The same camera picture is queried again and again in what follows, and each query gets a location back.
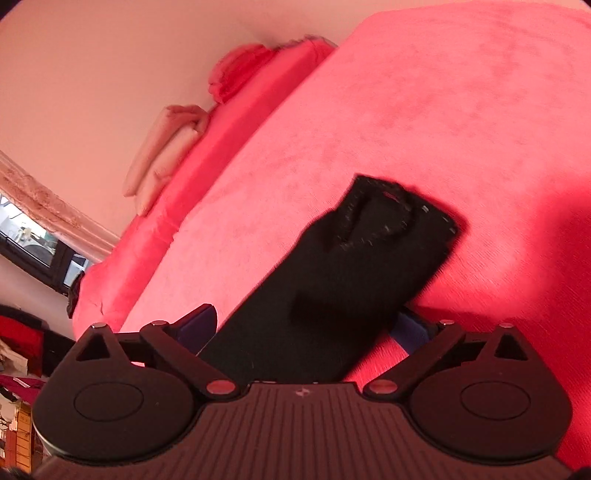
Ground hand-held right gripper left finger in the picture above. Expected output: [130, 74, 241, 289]
[73, 304, 242, 400]

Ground bed with coral pink sheet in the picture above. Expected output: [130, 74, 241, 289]
[71, 41, 340, 343]

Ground dark framed window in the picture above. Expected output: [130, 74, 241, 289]
[0, 194, 92, 295]

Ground folded red blanket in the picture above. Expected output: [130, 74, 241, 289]
[207, 42, 283, 104]

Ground magenta garment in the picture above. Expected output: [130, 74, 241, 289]
[0, 374, 48, 403]

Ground pale pink pillow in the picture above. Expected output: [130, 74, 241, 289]
[122, 104, 207, 198]
[135, 121, 212, 217]

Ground pale pink curtain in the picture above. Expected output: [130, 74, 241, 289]
[0, 150, 122, 263]

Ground red padded jacket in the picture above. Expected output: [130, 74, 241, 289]
[0, 316, 45, 366]

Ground orange wooden rack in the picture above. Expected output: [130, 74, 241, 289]
[0, 401, 34, 474]

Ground black knit pants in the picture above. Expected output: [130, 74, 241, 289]
[198, 174, 461, 385]

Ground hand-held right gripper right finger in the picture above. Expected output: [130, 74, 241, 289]
[363, 311, 533, 397]

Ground dark cloth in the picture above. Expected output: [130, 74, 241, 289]
[66, 271, 86, 320]

